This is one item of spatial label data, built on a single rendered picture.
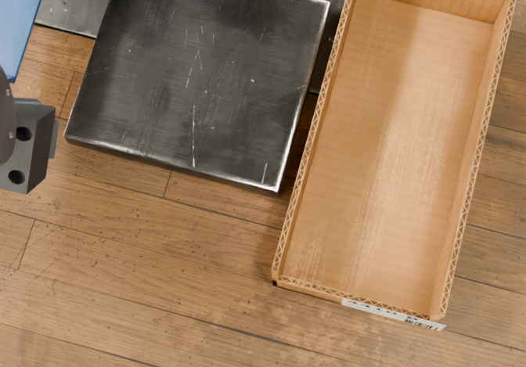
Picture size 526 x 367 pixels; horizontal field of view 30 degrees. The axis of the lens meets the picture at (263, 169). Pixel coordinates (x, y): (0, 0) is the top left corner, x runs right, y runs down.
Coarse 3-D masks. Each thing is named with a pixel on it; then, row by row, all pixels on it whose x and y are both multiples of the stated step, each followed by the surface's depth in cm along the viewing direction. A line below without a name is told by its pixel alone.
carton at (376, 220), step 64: (384, 0) 78; (448, 0) 76; (512, 0) 71; (384, 64) 77; (448, 64) 77; (320, 128) 74; (384, 128) 76; (448, 128) 76; (320, 192) 74; (384, 192) 74; (448, 192) 74; (320, 256) 73; (384, 256) 73; (448, 256) 68
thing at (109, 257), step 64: (64, 64) 78; (512, 64) 77; (64, 128) 77; (512, 128) 76; (0, 192) 75; (64, 192) 75; (128, 192) 75; (192, 192) 75; (256, 192) 75; (512, 192) 75; (0, 256) 74; (64, 256) 74; (128, 256) 74; (192, 256) 74; (256, 256) 74; (512, 256) 73; (0, 320) 73; (64, 320) 73; (128, 320) 73; (192, 320) 73; (256, 320) 73; (320, 320) 72; (384, 320) 72; (448, 320) 72; (512, 320) 72
